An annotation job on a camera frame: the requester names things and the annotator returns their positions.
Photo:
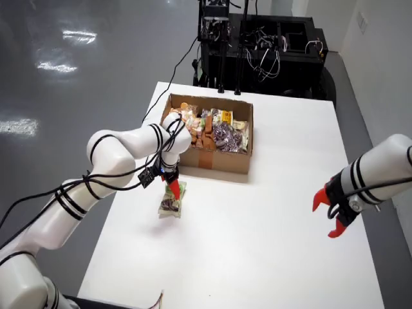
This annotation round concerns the purple patterned snack packet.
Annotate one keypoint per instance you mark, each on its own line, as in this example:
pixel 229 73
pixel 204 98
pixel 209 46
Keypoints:
pixel 222 132
pixel 233 141

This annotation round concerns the black equipment cart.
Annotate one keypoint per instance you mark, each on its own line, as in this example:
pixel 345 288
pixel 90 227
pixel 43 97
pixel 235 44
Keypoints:
pixel 289 80

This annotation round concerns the brown cardboard box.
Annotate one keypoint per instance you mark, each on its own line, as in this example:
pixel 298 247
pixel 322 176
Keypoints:
pixel 225 161

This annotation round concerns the upright brown cake pack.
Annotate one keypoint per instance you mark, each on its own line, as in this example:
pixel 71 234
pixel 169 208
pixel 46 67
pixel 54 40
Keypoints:
pixel 209 125

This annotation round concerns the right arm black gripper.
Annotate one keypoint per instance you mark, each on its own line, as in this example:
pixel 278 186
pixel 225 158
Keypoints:
pixel 338 196

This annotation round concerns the yellow snack packet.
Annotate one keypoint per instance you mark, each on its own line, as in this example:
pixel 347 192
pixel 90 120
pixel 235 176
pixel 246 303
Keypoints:
pixel 227 117

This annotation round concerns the brown bread roll pack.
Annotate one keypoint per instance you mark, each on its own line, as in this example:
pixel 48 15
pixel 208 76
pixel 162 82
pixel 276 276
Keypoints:
pixel 197 141

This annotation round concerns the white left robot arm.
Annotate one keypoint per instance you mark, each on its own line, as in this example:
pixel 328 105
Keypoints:
pixel 112 151

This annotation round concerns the grey wrist module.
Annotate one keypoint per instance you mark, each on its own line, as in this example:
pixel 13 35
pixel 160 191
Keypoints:
pixel 355 204

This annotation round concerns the orange snack bag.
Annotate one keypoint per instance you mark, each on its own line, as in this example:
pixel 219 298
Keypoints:
pixel 186 107

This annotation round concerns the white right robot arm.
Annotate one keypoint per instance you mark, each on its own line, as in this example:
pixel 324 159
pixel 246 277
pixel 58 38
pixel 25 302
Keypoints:
pixel 386 167

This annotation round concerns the black electronics unit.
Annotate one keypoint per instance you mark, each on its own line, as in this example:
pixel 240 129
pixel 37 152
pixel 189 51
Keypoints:
pixel 214 13

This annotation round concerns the tall black stand pole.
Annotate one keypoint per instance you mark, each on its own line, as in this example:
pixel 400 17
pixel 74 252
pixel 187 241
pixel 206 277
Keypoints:
pixel 239 64

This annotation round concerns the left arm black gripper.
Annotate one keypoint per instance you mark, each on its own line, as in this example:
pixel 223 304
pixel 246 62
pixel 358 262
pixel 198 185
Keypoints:
pixel 170 172

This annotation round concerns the flat brown cake pack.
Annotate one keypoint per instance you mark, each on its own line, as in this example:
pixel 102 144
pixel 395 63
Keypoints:
pixel 210 143

